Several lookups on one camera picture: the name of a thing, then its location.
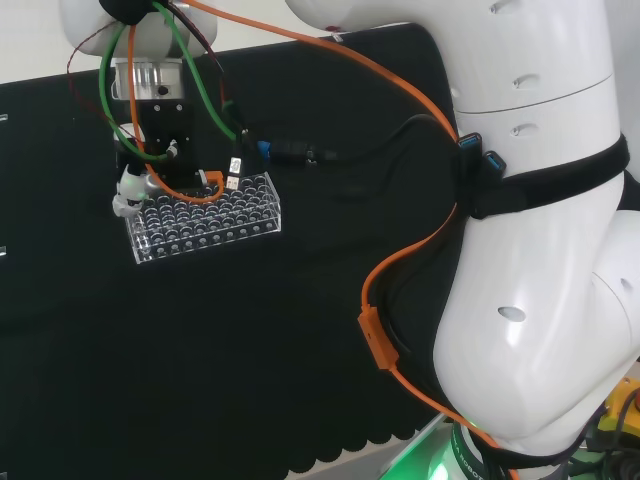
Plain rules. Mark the black bench cloth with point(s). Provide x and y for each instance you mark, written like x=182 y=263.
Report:
x=200 y=350

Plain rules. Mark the small ribbed adapter box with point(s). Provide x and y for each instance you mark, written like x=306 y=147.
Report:
x=300 y=149

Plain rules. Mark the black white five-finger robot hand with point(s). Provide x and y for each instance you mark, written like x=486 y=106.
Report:
x=170 y=135

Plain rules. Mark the clear acrylic test tube rack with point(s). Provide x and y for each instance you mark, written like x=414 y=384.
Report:
x=225 y=220

